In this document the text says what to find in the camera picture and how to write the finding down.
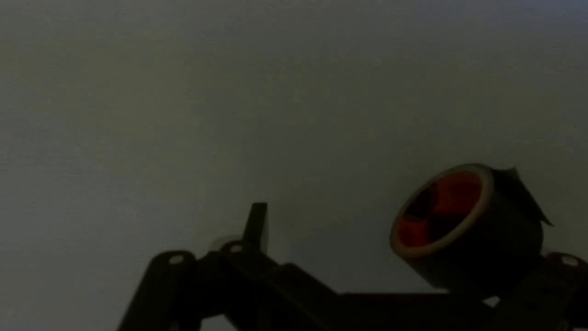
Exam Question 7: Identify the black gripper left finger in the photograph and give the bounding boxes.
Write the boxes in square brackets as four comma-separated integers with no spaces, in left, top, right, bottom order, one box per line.
[116,200,347,331]

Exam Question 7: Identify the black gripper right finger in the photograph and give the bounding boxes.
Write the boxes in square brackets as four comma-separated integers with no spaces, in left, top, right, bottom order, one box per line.
[481,247,588,331]

